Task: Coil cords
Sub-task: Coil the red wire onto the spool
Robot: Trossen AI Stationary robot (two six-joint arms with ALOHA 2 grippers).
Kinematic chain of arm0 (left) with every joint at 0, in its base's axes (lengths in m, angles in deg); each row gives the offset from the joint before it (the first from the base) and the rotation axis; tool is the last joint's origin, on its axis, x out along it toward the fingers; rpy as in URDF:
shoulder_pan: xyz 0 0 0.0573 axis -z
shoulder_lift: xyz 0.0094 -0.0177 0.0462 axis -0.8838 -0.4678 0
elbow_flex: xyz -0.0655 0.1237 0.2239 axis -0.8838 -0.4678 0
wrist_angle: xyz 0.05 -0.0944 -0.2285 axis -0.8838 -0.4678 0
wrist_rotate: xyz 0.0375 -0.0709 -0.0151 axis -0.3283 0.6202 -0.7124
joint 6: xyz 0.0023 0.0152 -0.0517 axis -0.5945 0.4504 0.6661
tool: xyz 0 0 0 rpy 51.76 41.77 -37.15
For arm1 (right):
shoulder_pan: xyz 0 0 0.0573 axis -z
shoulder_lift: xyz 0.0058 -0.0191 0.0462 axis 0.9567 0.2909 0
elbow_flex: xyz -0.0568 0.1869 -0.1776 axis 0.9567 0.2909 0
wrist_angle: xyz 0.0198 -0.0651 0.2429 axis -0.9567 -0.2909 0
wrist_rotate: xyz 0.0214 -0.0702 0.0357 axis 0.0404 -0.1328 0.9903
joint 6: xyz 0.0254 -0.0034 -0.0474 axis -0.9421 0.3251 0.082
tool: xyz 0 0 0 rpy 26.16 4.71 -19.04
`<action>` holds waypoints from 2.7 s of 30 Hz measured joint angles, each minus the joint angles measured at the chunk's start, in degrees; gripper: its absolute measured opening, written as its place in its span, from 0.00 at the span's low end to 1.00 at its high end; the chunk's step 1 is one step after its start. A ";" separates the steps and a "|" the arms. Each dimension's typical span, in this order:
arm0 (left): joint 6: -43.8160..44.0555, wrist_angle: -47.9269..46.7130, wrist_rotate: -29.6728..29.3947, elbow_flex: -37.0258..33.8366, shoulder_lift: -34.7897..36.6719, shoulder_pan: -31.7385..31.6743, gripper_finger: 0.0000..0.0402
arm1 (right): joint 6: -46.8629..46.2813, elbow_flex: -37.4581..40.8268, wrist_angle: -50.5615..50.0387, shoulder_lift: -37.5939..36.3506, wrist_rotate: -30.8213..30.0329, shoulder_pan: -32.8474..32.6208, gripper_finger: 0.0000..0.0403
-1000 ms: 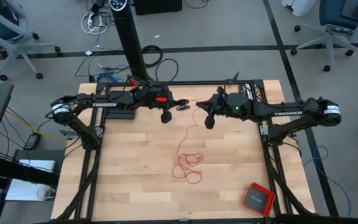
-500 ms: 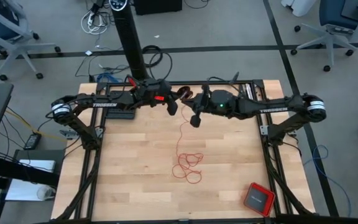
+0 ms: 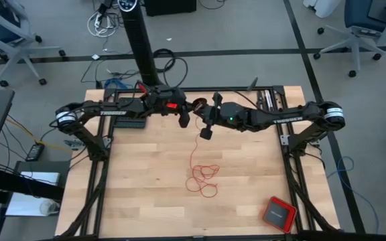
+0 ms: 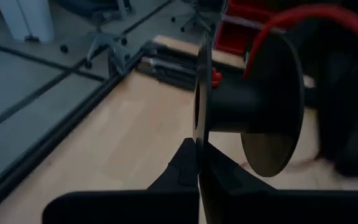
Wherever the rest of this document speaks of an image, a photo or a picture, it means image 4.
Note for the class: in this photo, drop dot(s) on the silver hand tool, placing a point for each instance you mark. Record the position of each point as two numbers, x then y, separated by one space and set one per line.
166 67

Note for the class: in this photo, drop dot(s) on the blue grey office chair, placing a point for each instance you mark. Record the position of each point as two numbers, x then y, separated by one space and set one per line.
99 40

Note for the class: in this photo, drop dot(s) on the white bin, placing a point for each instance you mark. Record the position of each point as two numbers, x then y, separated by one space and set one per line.
26 18

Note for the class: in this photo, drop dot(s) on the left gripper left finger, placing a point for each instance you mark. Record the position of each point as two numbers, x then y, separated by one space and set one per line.
120 208

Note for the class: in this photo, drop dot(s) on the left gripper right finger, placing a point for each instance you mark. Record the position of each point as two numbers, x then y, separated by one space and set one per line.
275 208

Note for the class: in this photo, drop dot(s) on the red storage bin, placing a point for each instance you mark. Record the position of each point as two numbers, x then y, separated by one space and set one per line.
247 6
232 37

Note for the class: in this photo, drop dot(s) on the black office chair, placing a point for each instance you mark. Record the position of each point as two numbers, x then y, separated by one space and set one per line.
197 15

